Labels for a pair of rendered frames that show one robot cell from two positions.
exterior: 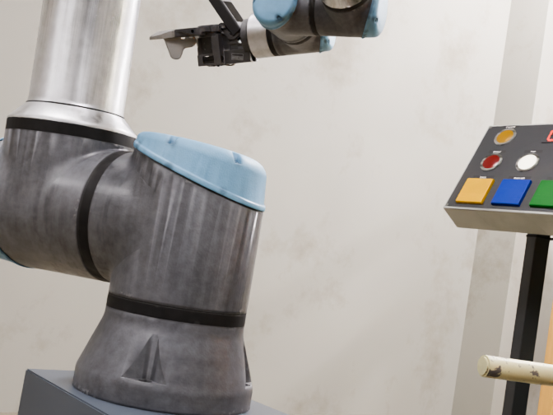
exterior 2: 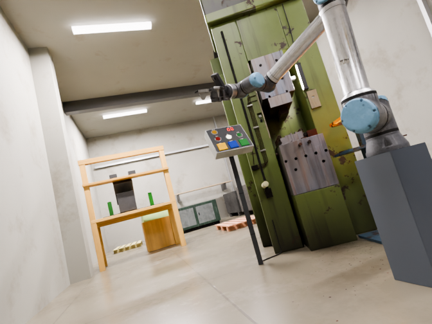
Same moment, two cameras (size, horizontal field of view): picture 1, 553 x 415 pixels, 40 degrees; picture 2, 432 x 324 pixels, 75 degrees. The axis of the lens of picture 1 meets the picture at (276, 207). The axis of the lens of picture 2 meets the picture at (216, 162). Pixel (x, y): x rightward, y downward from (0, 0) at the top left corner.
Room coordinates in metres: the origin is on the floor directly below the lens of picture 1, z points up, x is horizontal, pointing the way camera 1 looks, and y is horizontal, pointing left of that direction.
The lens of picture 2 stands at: (1.11, 1.68, 0.58)
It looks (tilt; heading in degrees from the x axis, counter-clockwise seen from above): 8 degrees up; 291
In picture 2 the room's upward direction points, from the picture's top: 15 degrees counter-clockwise
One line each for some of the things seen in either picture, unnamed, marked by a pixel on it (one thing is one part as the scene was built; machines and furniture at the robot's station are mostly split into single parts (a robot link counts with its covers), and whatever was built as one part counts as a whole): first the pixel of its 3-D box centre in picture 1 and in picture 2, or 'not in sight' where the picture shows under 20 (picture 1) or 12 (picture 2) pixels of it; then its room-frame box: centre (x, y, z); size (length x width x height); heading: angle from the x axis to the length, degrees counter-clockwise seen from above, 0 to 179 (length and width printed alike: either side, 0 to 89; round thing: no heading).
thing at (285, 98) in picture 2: not in sight; (278, 107); (1.39, -1.06, 1.32); 0.42 x 0.20 x 0.10; 105
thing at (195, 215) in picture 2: not in sight; (184, 219); (5.52, -5.90, 0.35); 1.81 x 1.62 x 0.70; 38
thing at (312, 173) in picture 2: not in sight; (303, 166); (1.34, -1.08, 0.69); 0.56 x 0.38 x 0.45; 105
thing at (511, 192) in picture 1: (512, 193); (233, 144); (1.77, -0.53, 1.01); 0.07 x 0.05 x 0.07; 40
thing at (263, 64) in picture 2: not in sight; (275, 81); (1.35, -1.07, 1.56); 0.42 x 0.39 x 0.40; 105
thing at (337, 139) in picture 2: not in sight; (319, 116); (1.06, -1.30, 1.15); 0.44 x 0.26 x 2.30; 105
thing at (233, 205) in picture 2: not in sight; (243, 201); (4.02, -7.39, 0.40); 1.15 x 0.97 x 0.79; 128
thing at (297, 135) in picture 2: not in sight; (288, 141); (1.39, -1.06, 0.96); 0.42 x 0.20 x 0.09; 105
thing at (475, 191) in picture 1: (476, 192); (222, 146); (1.85, -0.47, 1.01); 0.07 x 0.05 x 0.07; 40
